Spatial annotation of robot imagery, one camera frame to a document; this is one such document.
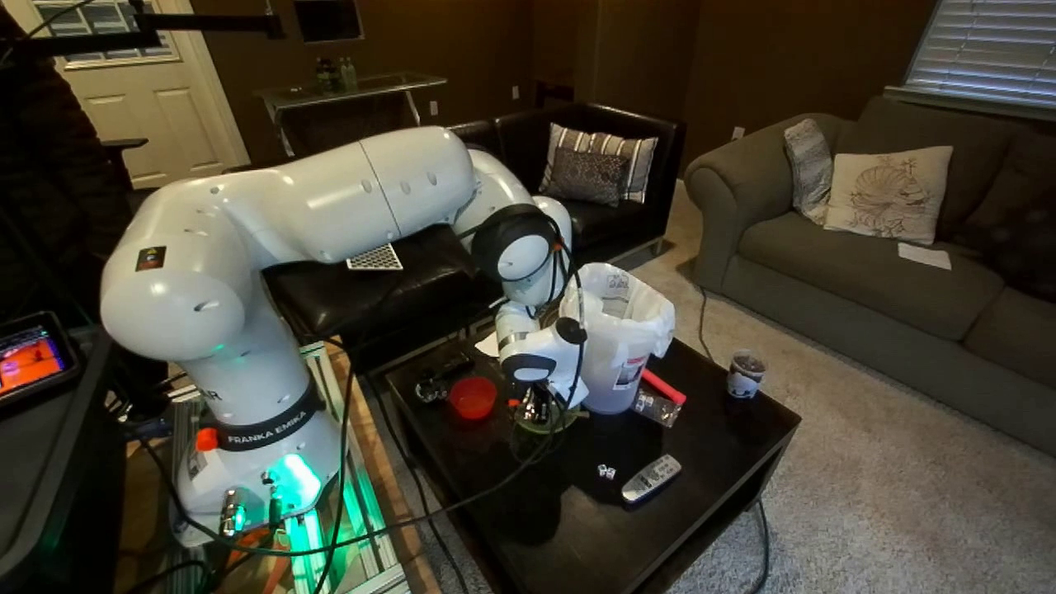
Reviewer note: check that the flat grey booklet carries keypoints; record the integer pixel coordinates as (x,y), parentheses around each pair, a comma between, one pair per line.
(376,257)

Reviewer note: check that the window blinds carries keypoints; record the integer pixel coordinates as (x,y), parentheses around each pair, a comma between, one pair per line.
(990,51)

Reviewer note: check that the white paper sheet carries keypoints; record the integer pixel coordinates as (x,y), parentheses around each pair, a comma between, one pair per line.
(925,254)

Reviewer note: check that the robot mounting cart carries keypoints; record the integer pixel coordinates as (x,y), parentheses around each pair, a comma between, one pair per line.
(365,517)

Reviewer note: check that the small metal can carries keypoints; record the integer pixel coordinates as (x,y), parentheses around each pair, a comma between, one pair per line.
(747,377)

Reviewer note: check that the small black device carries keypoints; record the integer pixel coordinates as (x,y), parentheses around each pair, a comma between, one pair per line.
(435,389)

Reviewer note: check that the grey green sofa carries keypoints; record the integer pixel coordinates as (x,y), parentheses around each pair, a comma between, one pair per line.
(879,308)

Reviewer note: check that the grey remote control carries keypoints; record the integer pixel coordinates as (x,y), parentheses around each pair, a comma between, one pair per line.
(651,475)

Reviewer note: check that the dark plaid pillow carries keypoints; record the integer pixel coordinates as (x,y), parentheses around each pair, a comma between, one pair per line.
(1019,232)

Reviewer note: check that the small white object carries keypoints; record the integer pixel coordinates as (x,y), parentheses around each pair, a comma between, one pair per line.
(604,468)

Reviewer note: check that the grey patterned cushion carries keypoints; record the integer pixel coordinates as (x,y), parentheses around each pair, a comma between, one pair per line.
(599,167)

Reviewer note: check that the glass bottles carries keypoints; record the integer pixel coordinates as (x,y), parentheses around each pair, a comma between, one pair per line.
(336,73)

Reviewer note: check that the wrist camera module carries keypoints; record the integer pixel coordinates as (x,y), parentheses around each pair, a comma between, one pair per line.
(572,331)

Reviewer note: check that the beige patterned pillow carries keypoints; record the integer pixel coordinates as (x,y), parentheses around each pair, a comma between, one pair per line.
(890,191)

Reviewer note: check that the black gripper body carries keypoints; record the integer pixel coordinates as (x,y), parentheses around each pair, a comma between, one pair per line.
(539,397)

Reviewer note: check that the striped pillow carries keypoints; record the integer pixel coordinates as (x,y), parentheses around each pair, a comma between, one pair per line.
(810,167)

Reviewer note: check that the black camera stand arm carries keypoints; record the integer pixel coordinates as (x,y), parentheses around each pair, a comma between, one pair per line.
(154,26)

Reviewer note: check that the black coffee table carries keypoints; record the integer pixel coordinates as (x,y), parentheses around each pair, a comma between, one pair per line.
(680,462)

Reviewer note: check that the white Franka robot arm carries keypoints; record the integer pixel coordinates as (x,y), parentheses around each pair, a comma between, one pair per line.
(330,198)

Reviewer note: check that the white panel door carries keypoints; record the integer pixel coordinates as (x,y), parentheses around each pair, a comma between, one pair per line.
(167,110)

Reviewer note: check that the red round object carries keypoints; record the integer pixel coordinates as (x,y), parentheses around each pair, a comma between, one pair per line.
(472,397)

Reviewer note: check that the black leather ottoman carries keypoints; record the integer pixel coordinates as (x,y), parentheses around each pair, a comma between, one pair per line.
(375,299)

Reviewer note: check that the black leather armchair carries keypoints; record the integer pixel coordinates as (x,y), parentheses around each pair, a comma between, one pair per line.
(629,226)

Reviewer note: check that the glass console table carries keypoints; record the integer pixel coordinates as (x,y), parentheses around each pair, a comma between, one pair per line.
(351,94)

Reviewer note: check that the silver spoon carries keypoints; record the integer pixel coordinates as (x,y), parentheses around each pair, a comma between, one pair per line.
(539,418)

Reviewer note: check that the tablet screen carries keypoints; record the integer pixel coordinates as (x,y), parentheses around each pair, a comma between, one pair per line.
(31,359)

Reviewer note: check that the white bin with plastic bag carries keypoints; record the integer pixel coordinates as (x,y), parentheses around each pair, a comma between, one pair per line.
(629,331)

